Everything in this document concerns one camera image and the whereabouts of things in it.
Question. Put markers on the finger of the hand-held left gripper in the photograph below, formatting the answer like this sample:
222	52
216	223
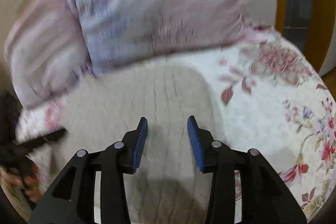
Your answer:
43	140

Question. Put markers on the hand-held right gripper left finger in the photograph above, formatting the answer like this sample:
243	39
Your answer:
139	145

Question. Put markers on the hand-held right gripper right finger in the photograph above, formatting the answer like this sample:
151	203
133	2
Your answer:
195	145

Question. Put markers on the person's left hand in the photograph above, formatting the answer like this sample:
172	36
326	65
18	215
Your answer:
31	188

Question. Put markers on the white floral bed sheet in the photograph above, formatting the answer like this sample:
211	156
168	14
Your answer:
275	121

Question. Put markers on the pink floral sprig pillow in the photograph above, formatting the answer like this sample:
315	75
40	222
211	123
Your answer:
44	50

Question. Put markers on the lavender tree print pillow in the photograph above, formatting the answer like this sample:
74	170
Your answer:
157	8

